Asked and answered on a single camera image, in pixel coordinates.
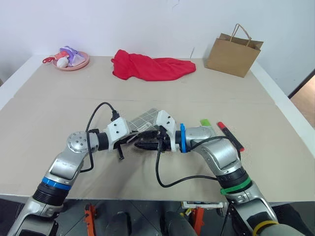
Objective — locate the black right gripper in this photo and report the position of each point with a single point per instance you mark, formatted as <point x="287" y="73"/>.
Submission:
<point x="164" y="141"/>

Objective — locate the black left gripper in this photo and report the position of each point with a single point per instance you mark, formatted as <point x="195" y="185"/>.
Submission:
<point x="125" y="140"/>

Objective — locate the grid pattern pouch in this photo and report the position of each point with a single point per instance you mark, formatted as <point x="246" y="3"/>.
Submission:
<point x="145" y="119"/>

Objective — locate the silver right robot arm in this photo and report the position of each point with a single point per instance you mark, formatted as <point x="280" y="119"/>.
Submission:
<point x="221" y="152"/>

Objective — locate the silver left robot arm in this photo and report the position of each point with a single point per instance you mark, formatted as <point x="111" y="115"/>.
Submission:
<point x="64" y="169"/>

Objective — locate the green highlighter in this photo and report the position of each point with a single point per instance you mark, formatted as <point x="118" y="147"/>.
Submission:
<point x="205" y="122"/>

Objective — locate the red and black marker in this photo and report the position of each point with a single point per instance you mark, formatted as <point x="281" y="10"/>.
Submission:
<point x="232" y="136"/>

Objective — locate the red cloth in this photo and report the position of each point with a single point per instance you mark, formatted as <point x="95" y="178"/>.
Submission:
<point x="152" y="67"/>

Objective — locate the dark rounded shape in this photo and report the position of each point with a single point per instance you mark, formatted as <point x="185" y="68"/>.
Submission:
<point x="177" y="225"/>
<point x="119" y="225"/>

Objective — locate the orange metal stand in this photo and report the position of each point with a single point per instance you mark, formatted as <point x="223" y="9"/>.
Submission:
<point x="197" y="217"/>
<point x="89" y="218"/>

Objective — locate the pink plate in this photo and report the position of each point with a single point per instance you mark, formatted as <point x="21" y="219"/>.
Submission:
<point x="81" y="64"/>

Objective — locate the white round toy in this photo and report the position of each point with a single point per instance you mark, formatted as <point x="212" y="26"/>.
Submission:
<point x="62" y="63"/>

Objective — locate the purple plastic toy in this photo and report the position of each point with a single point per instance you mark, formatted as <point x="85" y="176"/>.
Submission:
<point x="72" y="55"/>

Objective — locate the brown paper bag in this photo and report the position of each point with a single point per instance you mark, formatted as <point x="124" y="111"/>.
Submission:
<point x="231" y="57"/>

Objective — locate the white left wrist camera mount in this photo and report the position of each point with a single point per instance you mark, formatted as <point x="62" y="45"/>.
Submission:
<point x="117" y="129"/>

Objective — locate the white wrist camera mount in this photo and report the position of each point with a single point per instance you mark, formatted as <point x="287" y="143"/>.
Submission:
<point x="166" y="120"/>
<point x="117" y="129"/>

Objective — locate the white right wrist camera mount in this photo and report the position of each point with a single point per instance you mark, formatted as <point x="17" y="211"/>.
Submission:
<point x="166" y="120"/>

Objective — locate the dark door frame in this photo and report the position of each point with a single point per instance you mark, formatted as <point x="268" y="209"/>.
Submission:
<point x="301" y="84"/>

